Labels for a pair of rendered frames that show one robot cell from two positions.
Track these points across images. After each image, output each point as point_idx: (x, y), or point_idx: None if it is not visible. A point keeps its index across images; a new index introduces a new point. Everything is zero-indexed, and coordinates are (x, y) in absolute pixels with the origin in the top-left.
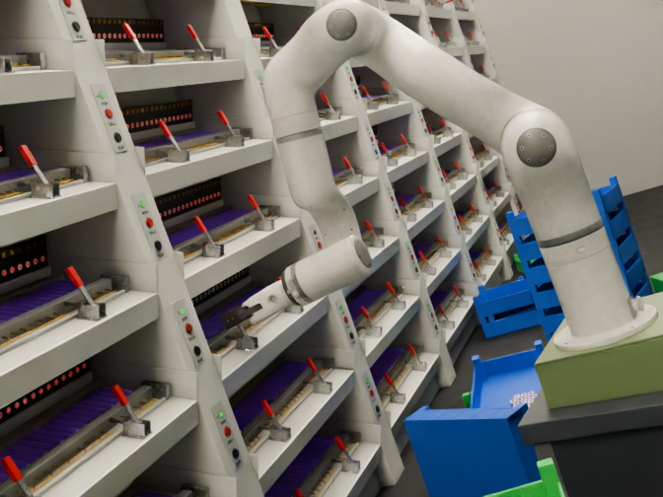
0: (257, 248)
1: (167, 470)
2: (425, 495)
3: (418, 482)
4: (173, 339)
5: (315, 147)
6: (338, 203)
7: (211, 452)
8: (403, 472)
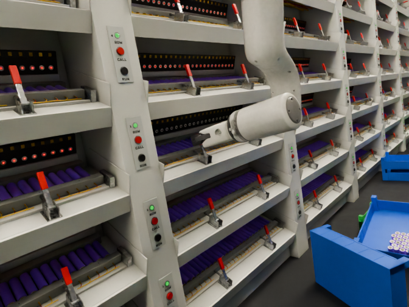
0: (233, 97)
1: (115, 232)
2: (313, 277)
3: (313, 264)
4: (118, 145)
5: (270, 5)
6: (284, 64)
7: (136, 233)
8: (306, 251)
